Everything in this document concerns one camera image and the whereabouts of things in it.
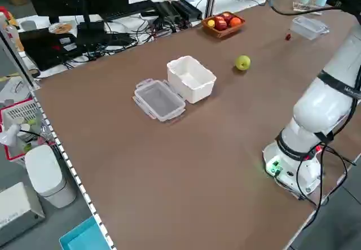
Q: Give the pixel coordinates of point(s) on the green apple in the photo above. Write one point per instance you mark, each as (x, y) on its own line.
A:
(242, 62)

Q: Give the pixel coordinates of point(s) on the red strawberry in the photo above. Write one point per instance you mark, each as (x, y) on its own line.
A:
(288, 37)

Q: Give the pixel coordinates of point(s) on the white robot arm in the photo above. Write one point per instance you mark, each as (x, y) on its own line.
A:
(318, 109)

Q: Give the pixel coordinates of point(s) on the white plastic box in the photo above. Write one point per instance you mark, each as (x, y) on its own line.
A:
(191, 78)

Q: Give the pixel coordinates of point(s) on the red apple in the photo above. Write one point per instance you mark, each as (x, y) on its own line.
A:
(217, 17)
(221, 24)
(227, 15)

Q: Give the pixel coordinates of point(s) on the teal plastic box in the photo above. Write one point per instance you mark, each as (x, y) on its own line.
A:
(84, 236)

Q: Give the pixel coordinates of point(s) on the clear plastic box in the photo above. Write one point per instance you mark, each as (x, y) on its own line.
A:
(309, 27)

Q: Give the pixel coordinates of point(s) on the grey metal box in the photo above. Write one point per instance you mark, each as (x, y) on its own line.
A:
(17, 213)

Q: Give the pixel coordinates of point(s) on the clear clip-lock lid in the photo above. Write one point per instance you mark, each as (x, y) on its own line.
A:
(158, 100)

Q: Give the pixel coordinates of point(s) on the brown fruit basket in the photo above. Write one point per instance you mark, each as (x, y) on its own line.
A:
(222, 33)

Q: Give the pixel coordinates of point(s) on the yellow lemon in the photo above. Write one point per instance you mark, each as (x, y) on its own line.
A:
(210, 22)

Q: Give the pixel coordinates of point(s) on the black finned power supply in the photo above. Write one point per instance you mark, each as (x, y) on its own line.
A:
(166, 11)
(187, 8)

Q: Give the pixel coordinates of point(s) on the orange fruit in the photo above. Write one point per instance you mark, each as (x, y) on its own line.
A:
(236, 21)

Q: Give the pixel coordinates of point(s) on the black keyboard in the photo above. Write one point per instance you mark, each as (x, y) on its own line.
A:
(127, 8)

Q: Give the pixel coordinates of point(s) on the black monitor stand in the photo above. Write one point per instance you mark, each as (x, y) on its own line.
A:
(90, 29)

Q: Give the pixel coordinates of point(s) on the white trash bin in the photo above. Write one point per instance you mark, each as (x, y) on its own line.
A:
(49, 173)

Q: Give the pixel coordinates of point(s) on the round white plate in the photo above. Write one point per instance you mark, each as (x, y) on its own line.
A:
(60, 27)

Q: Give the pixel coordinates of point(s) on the red-rimmed white basket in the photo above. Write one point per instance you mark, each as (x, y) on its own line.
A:
(19, 111)

